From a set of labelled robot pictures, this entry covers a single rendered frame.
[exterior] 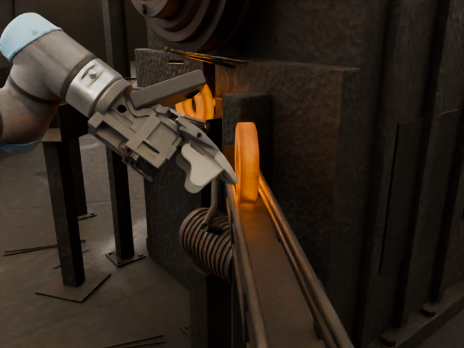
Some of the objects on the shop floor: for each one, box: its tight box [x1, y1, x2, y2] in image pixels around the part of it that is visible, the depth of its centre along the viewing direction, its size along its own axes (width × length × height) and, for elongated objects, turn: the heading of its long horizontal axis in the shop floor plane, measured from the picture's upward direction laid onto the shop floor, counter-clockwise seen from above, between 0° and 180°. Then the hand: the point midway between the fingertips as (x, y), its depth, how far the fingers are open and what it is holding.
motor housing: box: [179, 208, 232, 348], centre depth 109 cm, size 13×22×54 cm, turn 38°
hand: (232, 174), depth 63 cm, fingers closed
